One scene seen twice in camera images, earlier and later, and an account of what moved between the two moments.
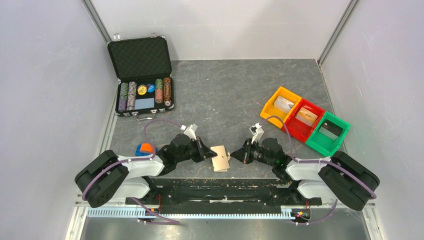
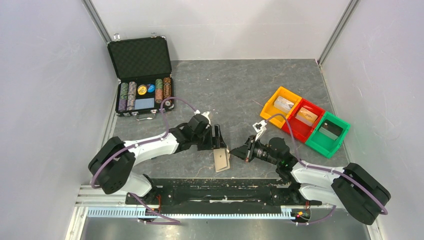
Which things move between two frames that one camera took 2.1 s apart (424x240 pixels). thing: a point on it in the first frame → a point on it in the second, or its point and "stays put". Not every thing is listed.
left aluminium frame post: [93, 15] stays put
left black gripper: [203, 152] → [219, 142]
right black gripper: [243, 154] stays put
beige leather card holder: [220, 161] stays put
